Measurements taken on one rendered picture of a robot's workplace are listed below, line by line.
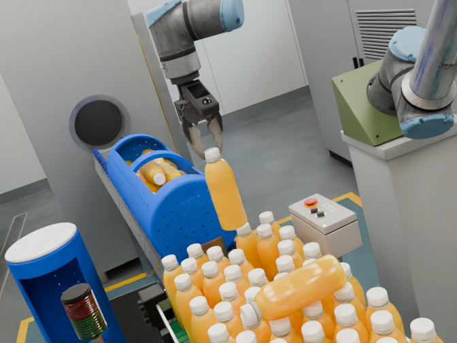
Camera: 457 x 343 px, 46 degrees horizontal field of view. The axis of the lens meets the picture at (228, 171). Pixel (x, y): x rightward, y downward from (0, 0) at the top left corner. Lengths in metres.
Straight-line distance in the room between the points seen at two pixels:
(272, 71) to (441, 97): 5.49
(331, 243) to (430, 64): 0.52
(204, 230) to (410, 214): 0.72
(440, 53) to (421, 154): 0.52
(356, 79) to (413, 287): 0.77
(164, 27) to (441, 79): 0.73
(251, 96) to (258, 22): 0.92
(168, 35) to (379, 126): 0.88
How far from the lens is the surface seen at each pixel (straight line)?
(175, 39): 1.26
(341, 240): 1.43
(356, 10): 3.60
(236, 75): 6.87
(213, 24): 1.23
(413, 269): 2.03
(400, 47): 1.72
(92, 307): 1.14
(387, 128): 1.87
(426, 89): 1.57
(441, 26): 1.39
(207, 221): 1.64
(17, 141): 6.82
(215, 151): 1.32
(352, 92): 1.93
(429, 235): 2.01
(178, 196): 1.60
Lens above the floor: 1.75
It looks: 19 degrees down
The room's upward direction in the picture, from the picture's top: 17 degrees counter-clockwise
